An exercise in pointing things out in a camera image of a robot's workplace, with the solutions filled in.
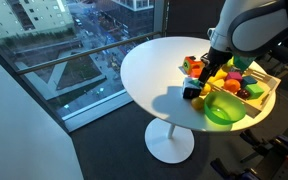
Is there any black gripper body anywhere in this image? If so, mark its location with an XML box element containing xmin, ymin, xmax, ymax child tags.
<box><xmin>201</xmin><ymin>46</ymin><xmax>234</xmax><ymax>76</ymax></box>

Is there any soft cube with green triangle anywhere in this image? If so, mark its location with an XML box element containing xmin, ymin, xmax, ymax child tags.
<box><xmin>182</xmin><ymin>77</ymin><xmax>203</xmax><ymax>100</ymax></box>

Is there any small orange block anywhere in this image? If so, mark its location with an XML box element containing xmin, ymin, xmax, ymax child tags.
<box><xmin>189</xmin><ymin>67</ymin><xmax>204</xmax><ymax>79</ymax></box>

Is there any pink block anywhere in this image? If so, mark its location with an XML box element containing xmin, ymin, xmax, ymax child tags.
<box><xmin>225</xmin><ymin>71</ymin><xmax>244</xmax><ymax>83</ymax></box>

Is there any blue block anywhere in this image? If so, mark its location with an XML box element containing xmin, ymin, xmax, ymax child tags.
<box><xmin>240</xmin><ymin>75</ymin><xmax>258</xmax><ymax>89</ymax></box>

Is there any green block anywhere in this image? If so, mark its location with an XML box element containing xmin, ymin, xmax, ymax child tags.
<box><xmin>244</xmin><ymin>83</ymin><xmax>265</xmax><ymax>100</ymax></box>

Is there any wooden tray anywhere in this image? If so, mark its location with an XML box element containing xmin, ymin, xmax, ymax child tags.
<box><xmin>205</xmin><ymin>64</ymin><xmax>282</xmax><ymax>119</ymax></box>

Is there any yellow toy banana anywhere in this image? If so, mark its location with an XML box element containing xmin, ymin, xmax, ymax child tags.
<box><xmin>207</xmin><ymin>68</ymin><xmax>229</xmax><ymax>88</ymax></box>

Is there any yellow toy lemon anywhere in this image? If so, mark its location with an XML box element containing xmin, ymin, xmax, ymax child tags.
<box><xmin>200</xmin><ymin>83</ymin><xmax>213</xmax><ymax>96</ymax></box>

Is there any red orange soft cube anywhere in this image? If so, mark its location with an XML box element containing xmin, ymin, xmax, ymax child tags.
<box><xmin>182</xmin><ymin>55</ymin><xmax>206</xmax><ymax>75</ymax></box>

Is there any toy orange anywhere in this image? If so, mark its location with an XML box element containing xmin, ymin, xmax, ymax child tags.
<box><xmin>223</xmin><ymin>78</ymin><xmax>242</xmax><ymax>94</ymax></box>

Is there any yellow orange toy peach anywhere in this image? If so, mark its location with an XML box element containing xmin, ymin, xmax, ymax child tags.
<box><xmin>190</xmin><ymin>96</ymin><xmax>206</xmax><ymax>112</ymax></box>

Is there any dark red toy plum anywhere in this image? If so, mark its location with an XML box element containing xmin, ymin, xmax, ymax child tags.
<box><xmin>236</xmin><ymin>88</ymin><xmax>252</xmax><ymax>100</ymax></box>

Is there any green plastic bowl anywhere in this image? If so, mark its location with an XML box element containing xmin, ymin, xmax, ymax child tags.
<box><xmin>203</xmin><ymin>91</ymin><xmax>247</xmax><ymax>126</ymax></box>

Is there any black orange clamp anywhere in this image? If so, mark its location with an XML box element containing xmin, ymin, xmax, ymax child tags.
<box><xmin>238</xmin><ymin>129</ymin><xmax>288</xmax><ymax>168</ymax></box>

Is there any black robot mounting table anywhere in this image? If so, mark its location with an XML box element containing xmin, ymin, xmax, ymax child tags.
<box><xmin>250</xmin><ymin>123</ymin><xmax>288</xmax><ymax>180</ymax></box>

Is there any window railing bar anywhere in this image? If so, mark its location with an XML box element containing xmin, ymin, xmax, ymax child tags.
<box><xmin>16</xmin><ymin>30</ymin><xmax>162</xmax><ymax>76</ymax></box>

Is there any dark window frame pillar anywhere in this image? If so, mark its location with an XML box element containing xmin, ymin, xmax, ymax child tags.
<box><xmin>153</xmin><ymin>0</ymin><xmax>169</xmax><ymax>38</ymax></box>

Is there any white table pedestal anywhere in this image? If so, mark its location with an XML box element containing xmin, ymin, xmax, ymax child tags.
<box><xmin>144</xmin><ymin>118</ymin><xmax>196</xmax><ymax>165</ymax></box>

